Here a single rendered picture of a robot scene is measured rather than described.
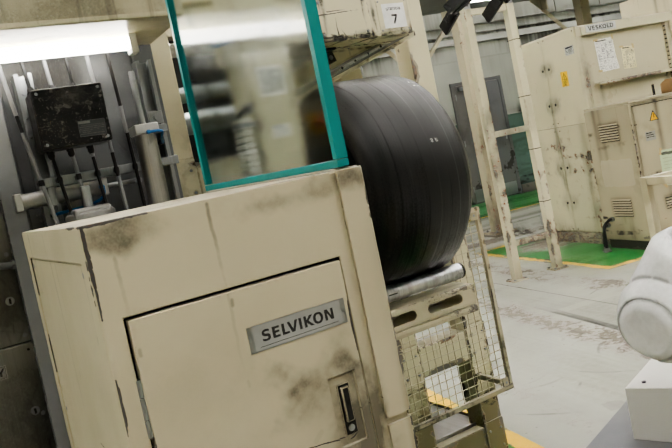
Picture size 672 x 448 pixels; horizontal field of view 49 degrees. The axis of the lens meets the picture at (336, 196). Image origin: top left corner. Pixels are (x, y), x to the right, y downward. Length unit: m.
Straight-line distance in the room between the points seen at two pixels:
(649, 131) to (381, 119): 4.86
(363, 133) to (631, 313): 0.84
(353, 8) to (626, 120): 4.35
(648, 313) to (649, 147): 5.31
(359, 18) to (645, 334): 1.46
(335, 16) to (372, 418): 1.53
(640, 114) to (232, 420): 5.78
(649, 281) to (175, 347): 0.76
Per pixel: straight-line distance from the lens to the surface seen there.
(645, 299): 1.28
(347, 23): 2.37
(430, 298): 2.00
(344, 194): 1.04
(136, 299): 0.92
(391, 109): 1.89
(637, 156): 6.48
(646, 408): 1.53
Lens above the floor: 1.29
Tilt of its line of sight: 3 degrees down
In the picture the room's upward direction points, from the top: 12 degrees counter-clockwise
